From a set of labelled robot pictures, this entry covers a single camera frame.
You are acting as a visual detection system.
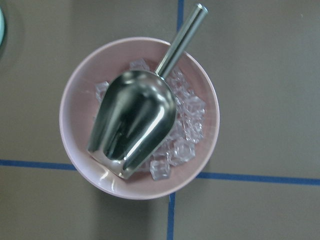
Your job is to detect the metal ice scoop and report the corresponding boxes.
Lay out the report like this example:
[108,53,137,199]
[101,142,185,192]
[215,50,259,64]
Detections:
[87,3,208,179]

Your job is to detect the light green plate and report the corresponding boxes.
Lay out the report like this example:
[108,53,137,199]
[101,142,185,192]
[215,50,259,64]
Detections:
[0,8,5,45]

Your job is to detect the pink bowl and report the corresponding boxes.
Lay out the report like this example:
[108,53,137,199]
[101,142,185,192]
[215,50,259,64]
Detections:
[59,37,220,200]

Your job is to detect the clear fake ice cubes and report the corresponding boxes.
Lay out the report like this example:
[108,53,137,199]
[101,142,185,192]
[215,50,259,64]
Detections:
[96,58,206,180]

